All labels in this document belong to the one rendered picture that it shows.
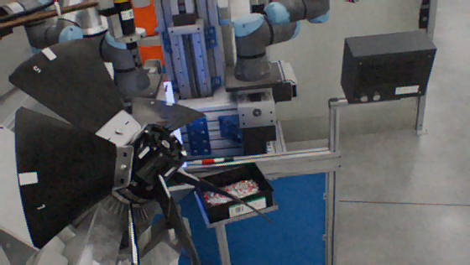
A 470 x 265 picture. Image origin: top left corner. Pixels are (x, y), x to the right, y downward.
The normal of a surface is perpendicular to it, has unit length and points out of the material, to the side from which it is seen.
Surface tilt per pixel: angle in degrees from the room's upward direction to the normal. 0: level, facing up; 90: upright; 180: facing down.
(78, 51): 36
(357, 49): 15
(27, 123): 67
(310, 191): 90
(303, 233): 90
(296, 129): 90
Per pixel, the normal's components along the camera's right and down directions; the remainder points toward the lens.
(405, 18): 0.02, 0.48
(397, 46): -0.10, -0.71
